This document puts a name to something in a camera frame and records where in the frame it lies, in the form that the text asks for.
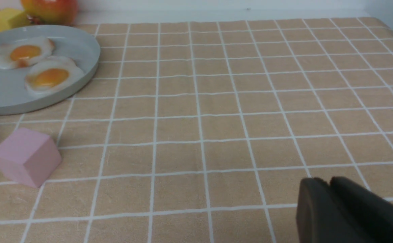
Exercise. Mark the orange checkered tablecloth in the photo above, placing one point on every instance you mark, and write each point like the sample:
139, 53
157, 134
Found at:
201, 132

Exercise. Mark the red yellow apple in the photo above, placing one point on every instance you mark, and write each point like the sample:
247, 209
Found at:
51, 12

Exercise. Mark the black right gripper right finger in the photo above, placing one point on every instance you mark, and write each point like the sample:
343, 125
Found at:
371, 214

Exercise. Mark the front fried egg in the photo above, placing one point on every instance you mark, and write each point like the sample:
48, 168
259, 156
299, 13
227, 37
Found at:
52, 75

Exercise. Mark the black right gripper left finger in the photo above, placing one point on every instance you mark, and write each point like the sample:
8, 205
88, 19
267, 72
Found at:
321, 217

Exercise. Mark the pink cube block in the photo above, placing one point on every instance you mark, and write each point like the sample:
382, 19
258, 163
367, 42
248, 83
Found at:
29, 157

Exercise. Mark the fried egg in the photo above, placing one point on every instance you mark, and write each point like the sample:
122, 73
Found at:
52, 75
25, 53

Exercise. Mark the yellow cube block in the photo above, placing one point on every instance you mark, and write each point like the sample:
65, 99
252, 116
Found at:
13, 18

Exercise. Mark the grey egg plate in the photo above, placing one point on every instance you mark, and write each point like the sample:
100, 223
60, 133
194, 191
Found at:
70, 42

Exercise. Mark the back fried egg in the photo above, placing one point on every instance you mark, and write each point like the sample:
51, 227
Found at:
25, 53

